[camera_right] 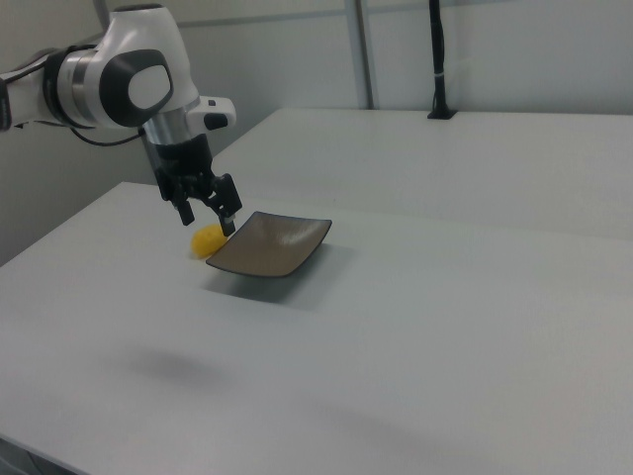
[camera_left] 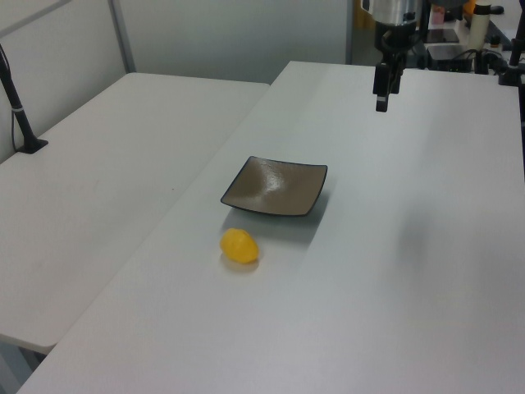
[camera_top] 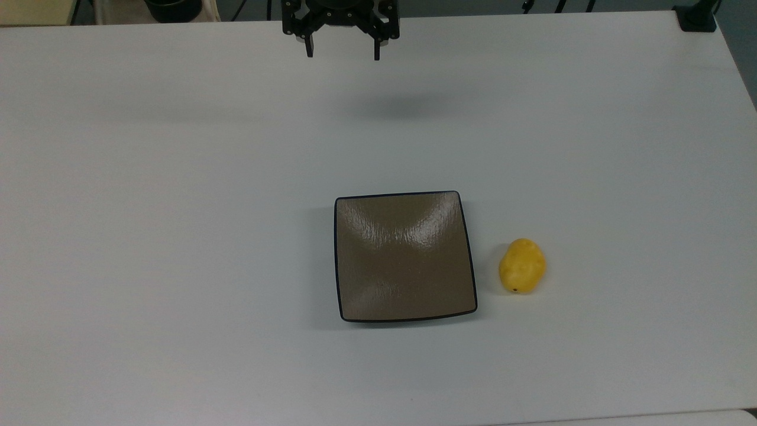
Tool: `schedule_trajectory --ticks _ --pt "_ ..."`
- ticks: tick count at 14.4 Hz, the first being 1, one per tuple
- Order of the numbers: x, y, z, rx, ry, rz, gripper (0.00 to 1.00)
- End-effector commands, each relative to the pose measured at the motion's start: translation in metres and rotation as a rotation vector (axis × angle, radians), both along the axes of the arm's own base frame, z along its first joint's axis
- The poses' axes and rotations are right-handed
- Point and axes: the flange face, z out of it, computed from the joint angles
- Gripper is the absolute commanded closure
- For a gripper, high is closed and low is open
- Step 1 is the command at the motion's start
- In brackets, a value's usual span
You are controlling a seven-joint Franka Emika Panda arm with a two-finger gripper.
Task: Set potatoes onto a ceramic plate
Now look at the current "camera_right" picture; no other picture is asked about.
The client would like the black pole with base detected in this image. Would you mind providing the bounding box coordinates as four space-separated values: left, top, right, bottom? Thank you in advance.
426 0 458 122

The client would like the yellow potato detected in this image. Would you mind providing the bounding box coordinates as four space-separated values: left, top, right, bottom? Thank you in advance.
190 224 229 260

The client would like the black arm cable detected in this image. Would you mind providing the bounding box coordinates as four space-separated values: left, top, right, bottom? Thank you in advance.
68 125 147 148

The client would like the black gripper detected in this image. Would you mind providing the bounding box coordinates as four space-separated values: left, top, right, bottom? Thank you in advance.
143 134 243 238

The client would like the brown square ceramic plate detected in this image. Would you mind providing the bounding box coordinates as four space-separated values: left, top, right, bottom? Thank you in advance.
205 211 333 280

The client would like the grey partition post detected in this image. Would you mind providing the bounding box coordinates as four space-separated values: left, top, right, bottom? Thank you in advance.
352 0 380 111

